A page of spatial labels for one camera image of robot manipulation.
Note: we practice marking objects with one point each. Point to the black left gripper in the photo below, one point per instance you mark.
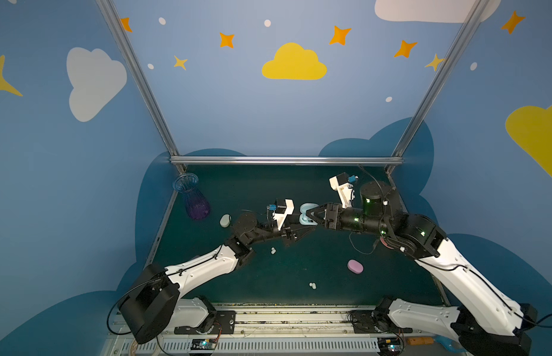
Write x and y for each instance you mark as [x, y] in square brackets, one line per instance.
[288, 228]

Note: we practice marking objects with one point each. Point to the blue toy garden fork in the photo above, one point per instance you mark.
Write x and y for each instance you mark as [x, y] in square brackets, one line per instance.
[447, 343]

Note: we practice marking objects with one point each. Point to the aluminium left frame post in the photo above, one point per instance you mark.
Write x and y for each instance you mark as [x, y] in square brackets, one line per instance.
[110, 13]

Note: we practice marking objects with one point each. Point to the pink earbud charging case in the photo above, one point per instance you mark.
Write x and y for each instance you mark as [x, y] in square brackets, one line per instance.
[355, 266]

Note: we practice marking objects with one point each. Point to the purple ribbed glass vase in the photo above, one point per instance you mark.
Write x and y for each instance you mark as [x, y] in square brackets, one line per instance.
[196, 205]

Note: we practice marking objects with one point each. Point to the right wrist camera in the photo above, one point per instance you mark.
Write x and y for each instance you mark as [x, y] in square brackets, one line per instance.
[343, 184]

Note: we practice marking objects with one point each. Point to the white earbud charging case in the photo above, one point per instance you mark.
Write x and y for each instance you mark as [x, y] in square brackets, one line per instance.
[225, 221]

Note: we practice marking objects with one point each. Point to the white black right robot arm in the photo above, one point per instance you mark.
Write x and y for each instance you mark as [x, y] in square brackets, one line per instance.
[487, 322]

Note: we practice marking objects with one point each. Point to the aluminium back frame rail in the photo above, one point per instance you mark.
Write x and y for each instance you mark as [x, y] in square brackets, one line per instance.
[287, 161]

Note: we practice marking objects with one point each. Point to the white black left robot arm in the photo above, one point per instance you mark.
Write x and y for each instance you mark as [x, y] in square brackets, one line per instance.
[156, 297]

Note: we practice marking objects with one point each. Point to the light blue earbud case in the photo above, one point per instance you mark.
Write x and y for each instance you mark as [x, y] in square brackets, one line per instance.
[304, 219]

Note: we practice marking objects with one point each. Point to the aluminium frame post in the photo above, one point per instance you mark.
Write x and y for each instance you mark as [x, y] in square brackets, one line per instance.
[457, 48]
[110, 13]

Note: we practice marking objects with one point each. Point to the aluminium right frame post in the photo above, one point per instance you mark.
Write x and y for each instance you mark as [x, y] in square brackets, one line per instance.
[457, 48]

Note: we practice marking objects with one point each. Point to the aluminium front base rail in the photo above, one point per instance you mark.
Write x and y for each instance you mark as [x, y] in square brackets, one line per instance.
[279, 330]

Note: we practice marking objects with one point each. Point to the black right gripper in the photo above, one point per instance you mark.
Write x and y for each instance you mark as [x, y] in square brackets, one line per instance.
[334, 216]

